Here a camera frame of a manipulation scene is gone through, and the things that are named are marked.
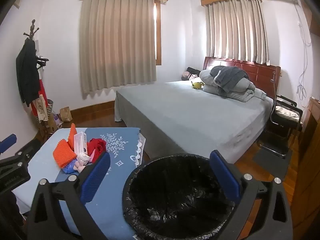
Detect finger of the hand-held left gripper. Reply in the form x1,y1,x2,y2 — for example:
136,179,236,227
0,139,42,173
0,134,17,153

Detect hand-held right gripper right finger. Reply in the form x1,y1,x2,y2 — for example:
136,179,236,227
209,150,293,240

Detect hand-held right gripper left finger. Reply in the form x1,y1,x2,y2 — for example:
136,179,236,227
26,151,112,240

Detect white tissue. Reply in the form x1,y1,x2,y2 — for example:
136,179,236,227
75,152,91,173

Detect red cloth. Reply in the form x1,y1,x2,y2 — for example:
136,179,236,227
87,138,107,163

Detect white cardboard box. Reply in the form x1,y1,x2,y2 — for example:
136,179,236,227
74,131,88,155

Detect orange foam net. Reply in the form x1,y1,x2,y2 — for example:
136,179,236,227
53,123,77,168

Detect trash bin with black bag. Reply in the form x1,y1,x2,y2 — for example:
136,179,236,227
122,153,253,240

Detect blue patterned tablecloth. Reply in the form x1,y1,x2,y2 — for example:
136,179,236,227
11,127,147,240

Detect printed white tote bag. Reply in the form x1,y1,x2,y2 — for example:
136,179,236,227
35,95,49,124

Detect dark grey floor mat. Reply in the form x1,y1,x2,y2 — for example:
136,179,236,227
252,150,292,180

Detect brown paper bag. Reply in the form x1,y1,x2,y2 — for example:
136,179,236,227
59,106,73,122

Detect black metal chair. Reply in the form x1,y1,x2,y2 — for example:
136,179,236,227
257,70,303,158

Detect red bag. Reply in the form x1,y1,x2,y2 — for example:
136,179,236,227
31,79,48,117

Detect black coat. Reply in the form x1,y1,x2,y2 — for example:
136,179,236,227
16,39,40,107

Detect bed with grey sheet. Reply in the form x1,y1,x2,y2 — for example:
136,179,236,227
114,80,274,164

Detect wooden desk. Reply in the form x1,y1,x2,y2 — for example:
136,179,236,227
292,97,320,230

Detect folded light grey quilt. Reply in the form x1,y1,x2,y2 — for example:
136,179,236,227
199,66,267,103

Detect patterned chair cushion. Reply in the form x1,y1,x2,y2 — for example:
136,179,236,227
275,105,300,123

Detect dark grey blanket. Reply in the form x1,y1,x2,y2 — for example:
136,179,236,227
209,66,249,93

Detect wooden headboard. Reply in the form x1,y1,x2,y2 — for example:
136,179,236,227
202,56,282,98

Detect black bag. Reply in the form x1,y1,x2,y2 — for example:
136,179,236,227
186,67,202,77

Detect wooden coat rack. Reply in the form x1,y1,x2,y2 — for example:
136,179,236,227
23,19,50,140

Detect wide beige curtain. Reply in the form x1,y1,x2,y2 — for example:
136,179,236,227
79,0,158,96

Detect narrow beige curtain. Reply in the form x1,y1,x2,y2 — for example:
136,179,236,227
207,0,269,65

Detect hanging white cables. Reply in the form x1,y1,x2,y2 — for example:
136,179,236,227
295,4,313,103

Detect wooden wall cabinet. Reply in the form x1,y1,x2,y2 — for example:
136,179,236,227
300,0,320,34

